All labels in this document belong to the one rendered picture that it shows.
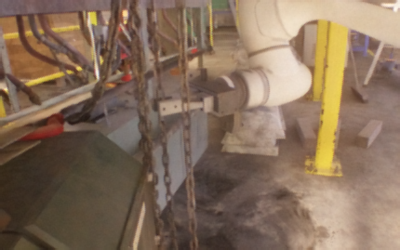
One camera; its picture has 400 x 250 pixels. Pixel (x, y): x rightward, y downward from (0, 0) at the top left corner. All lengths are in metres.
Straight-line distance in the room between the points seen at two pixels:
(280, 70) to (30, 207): 0.55
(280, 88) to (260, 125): 1.58
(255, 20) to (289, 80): 0.15
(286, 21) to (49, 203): 0.57
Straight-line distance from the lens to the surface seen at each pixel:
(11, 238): 0.31
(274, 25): 0.71
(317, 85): 3.69
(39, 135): 0.47
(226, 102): 0.59
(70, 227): 0.35
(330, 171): 2.12
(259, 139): 2.28
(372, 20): 0.67
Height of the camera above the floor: 1.02
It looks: 21 degrees down
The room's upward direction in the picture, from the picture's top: 2 degrees counter-clockwise
